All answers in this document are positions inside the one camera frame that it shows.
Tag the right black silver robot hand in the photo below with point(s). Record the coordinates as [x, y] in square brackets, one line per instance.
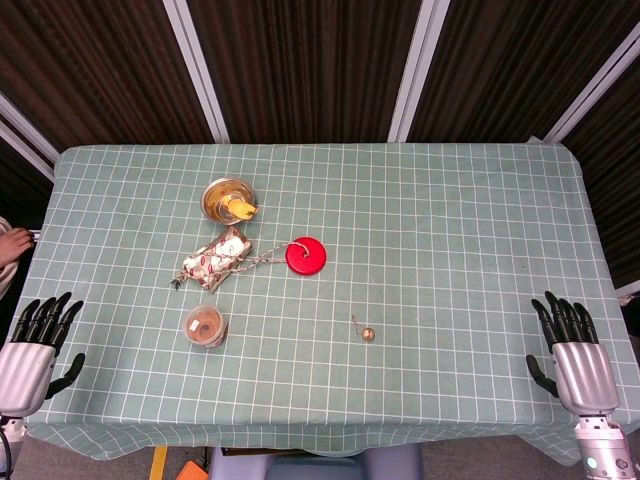
[585, 372]

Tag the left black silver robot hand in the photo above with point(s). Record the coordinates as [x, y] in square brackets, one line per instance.
[27, 365]

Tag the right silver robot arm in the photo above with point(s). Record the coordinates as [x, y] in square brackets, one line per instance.
[602, 450]

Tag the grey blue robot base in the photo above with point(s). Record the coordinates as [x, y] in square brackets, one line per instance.
[320, 470]

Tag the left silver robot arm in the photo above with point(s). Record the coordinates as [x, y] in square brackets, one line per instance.
[11, 427]

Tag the person's bare hand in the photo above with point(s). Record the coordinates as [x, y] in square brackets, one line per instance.
[15, 245]

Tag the clear plastic jar brown contents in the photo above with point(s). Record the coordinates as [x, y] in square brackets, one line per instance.
[202, 327]

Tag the orange object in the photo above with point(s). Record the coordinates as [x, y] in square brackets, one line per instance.
[192, 472]

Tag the green checked tablecloth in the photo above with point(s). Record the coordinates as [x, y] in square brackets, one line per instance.
[425, 225]

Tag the red white snack packets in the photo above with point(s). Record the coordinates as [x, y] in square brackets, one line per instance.
[235, 245]

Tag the steel bowl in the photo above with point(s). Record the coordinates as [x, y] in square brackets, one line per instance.
[215, 200]

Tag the yellow peel piece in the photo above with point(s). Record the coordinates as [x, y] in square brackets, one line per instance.
[240, 207]

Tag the red disc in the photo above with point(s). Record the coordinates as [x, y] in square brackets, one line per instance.
[312, 262]

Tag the white partition post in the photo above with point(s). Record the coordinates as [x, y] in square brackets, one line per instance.
[25, 125]
[417, 75]
[590, 95]
[197, 75]

